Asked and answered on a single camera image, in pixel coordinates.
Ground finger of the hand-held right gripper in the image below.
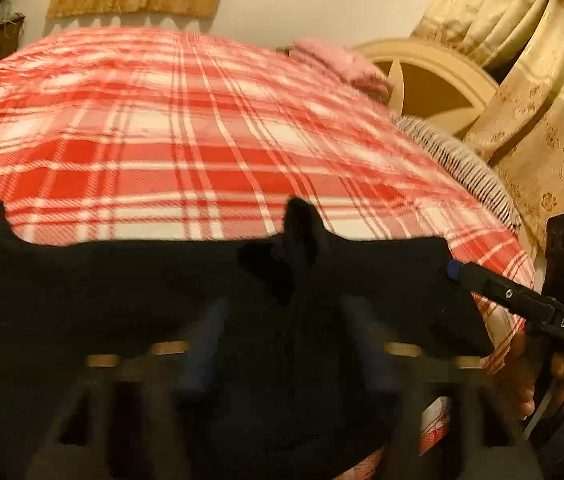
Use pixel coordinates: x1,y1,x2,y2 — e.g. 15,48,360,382
446,259,557,328

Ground pink pillow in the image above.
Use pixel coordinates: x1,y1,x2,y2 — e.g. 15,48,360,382
292,37,393,103

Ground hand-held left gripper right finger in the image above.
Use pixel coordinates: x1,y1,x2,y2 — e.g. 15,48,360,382
342,295,542,480

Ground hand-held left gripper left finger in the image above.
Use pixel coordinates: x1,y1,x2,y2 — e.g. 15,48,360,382
27,295,233,480

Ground cream wooden headboard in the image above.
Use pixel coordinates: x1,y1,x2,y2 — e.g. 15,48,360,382
354,38,500,138

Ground striped pillow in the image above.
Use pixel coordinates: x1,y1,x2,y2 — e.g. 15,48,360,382
392,115,522,228

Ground person's right hand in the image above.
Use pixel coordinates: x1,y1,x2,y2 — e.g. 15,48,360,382
499,332,564,421

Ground red plaid bed sheet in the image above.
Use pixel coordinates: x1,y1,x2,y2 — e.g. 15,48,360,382
0,27,537,480

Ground long beige patterned curtain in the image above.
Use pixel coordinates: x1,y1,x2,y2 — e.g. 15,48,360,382
412,0,564,256

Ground black pants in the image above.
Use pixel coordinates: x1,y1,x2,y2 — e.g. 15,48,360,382
0,197,495,480

